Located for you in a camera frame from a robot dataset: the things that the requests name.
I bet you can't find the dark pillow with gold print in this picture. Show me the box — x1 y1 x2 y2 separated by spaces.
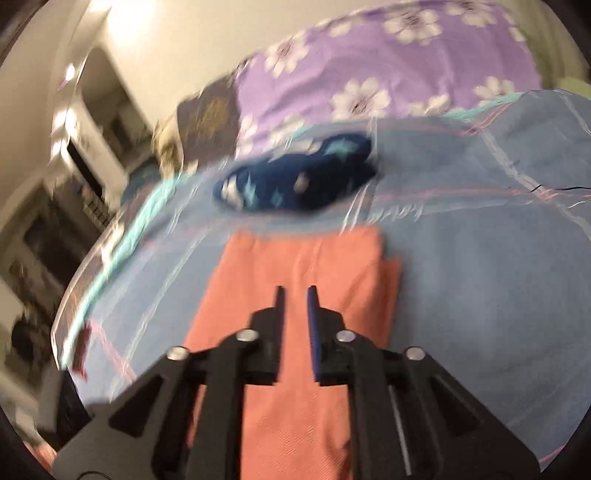
178 80 241 162

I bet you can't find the white shelf unit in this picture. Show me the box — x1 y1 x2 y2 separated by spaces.
0 46 158 370

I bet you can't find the purple floral pillow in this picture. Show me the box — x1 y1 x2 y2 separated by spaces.
235 2 543 158

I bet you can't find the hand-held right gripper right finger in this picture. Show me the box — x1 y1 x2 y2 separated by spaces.
307 285 539 480

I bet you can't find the coral knit shirt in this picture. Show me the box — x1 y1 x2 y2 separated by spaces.
185 228 402 480

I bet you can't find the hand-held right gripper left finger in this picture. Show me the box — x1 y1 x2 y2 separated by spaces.
53 285 287 480

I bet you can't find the blue-grey plaid bed sheet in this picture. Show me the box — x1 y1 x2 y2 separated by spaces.
51 90 591 467

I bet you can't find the navy star fleece blanket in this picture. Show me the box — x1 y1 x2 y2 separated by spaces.
212 133 377 213

